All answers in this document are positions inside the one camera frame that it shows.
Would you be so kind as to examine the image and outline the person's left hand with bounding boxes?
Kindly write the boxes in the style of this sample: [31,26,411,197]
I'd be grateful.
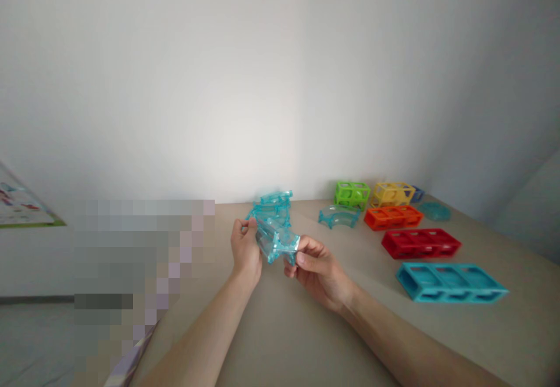
[230,217,264,280]

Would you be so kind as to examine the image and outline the person's right hand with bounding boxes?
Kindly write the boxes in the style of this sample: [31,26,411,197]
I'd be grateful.
[283,235,359,316]

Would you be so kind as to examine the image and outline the person's right index finger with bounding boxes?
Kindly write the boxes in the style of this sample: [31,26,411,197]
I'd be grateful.
[296,235,327,253]

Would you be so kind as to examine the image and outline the person's right thumb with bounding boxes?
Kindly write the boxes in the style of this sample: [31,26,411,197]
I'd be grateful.
[296,249,321,272]

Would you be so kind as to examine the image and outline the clear blue straight track piece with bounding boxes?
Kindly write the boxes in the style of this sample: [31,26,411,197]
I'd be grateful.
[254,217,303,266]

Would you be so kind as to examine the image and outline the pile of clear blue track pieces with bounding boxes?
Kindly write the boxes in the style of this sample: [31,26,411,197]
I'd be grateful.
[244,189,295,226]

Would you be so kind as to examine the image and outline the clear blue curved track piece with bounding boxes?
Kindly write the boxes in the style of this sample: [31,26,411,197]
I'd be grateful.
[318,204,361,229]

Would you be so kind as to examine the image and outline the clear blue round disc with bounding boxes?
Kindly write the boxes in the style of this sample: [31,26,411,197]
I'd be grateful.
[419,201,452,222]

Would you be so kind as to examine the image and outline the printed instruction sheet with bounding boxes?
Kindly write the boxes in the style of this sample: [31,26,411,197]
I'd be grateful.
[0,162,67,229]

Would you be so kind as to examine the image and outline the green cube frame block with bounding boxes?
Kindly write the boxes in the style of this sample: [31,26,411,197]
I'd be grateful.
[334,180,372,212]

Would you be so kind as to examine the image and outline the orange triple frame block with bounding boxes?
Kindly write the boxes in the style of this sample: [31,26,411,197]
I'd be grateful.
[363,204,424,232]

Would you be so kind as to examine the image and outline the yellow cube frame block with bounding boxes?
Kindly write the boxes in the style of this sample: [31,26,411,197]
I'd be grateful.
[372,181,416,209]

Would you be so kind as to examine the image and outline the red triple frame block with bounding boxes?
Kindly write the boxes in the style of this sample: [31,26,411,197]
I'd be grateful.
[381,228,463,260]

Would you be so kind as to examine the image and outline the teal triple frame block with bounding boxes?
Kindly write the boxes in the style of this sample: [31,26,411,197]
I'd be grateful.
[395,262,510,304]

